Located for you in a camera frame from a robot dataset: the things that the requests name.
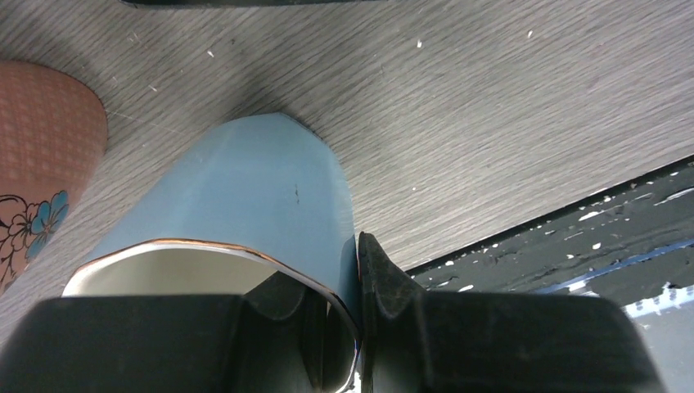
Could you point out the black wire dish rack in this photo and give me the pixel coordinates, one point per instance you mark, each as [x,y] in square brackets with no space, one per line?
[185,4]

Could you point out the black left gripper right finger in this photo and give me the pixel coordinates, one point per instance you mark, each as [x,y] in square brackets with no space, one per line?
[416,340]

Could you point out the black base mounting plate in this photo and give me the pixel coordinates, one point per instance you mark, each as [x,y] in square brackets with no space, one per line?
[636,234]

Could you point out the light blue mug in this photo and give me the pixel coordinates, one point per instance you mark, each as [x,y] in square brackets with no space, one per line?
[254,197]

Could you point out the salmon pink mug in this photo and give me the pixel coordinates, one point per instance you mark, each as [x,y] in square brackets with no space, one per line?
[53,135]

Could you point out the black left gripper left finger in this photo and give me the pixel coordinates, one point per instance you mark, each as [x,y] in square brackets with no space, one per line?
[268,340]

